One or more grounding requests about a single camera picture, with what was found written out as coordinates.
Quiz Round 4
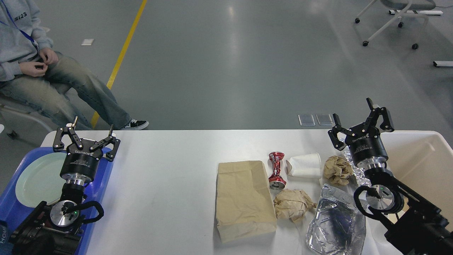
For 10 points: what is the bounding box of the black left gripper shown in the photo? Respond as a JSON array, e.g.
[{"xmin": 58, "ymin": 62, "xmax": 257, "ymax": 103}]
[{"xmin": 52, "ymin": 115, "xmax": 121, "ymax": 183}]

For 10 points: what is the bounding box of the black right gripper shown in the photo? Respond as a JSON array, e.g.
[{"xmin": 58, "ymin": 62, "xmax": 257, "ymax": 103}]
[{"xmin": 327, "ymin": 97, "xmax": 395, "ymax": 168}]

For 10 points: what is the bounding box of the mint green plate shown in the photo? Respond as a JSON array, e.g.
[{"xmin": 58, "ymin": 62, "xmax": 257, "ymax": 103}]
[{"xmin": 16, "ymin": 152, "xmax": 66, "ymax": 207}]

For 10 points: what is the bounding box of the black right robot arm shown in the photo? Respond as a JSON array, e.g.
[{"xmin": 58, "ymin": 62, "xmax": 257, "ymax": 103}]
[{"xmin": 328, "ymin": 98, "xmax": 453, "ymax": 255}]

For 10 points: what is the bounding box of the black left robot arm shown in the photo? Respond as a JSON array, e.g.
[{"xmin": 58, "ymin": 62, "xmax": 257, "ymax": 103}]
[{"xmin": 8, "ymin": 118, "xmax": 120, "ymax": 255}]

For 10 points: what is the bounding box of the right floor outlet plate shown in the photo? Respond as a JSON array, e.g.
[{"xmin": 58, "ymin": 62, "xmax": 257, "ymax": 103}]
[{"xmin": 316, "ymin": 114, "xmax": 333, "ymax": 126}]

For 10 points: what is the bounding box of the floor outlet plate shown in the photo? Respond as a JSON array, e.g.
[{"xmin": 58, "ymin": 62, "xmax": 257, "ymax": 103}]
[
  {"xmin": 316, "ymin": 114, "xmax": 333, "ymax": 126},
  {"xmin": 298, "ymin": 114, "xmax": 316, "ymax": 126}
]

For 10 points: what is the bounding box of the small crumpled brown paper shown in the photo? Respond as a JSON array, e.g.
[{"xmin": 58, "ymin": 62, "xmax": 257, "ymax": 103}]
[{"xmin": 323, "ymin": 155, "xmax": 353, "ymax": 187}]

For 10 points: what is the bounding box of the silver foil bag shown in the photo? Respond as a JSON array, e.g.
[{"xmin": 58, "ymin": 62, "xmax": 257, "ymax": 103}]
[{"xmin": 342, "ymin": 147, "xmax": 372, "ymax": 187}]

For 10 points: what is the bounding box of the left floor outlet plate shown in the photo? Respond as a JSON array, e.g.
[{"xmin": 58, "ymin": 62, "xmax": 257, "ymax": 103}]
[{"xmin": 298, "ymin": 114, "xmax": 316, "ymax": 126}]

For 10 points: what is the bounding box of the white paper cup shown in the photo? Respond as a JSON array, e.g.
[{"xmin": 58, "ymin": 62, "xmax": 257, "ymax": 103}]
[{"xmin": 286, "ymin": 152, "xmax": 322, "ymax": 179}]

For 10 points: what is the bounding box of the white chair of person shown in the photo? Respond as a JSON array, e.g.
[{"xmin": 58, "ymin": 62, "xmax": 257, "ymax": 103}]
[{"xmin": 0, "ymin": 94, "xmax": 53, "ymax": 140}]

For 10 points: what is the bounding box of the beige plastic bin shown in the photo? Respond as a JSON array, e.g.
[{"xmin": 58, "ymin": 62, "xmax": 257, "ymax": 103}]
[{"xmin": 363, "ymin": 131, "xmax": 453, "ymax": 231}]

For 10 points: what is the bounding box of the blue plastic tray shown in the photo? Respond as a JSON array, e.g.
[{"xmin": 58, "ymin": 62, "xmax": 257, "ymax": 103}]
[{"xmin": 0, "ymin": 147, "xmax": 114, "ymax": 255}]

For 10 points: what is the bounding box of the seated person grey hoodie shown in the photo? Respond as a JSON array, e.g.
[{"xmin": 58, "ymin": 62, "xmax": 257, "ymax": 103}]
[{"xmin": 0, "ymin": 0, "xmax": 149, "ymax": 130}]

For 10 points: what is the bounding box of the crushed red soda can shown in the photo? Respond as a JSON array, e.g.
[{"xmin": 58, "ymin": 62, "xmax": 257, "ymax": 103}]
[{"xmin": 269, "ymin": 152, "xmax": 287, "ymax": 190}]

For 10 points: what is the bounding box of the crumpled brown paper ball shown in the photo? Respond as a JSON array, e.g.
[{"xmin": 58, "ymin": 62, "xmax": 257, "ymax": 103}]
[{"xmin": 273, "ymin": 189, "xmax": 317, "ymax": 223}]

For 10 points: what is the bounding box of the white floor bar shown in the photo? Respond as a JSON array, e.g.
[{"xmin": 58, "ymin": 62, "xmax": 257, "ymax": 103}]
[{"xmin": 432, "ymin": 60, "xmax": 453, "ymax": 68}]

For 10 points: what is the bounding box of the white desk foot bar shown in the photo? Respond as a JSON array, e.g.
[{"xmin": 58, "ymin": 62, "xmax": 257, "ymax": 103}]
[{"xmin": 388, "ymin": 10, "xmax": 443, "ymax": 16}]

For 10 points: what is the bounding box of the flat brown paper bag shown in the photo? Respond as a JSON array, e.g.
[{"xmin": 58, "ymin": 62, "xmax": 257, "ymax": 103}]
[{"xmin": 216, "ymin": 161, "xmax": 277, "ymax": 243}]

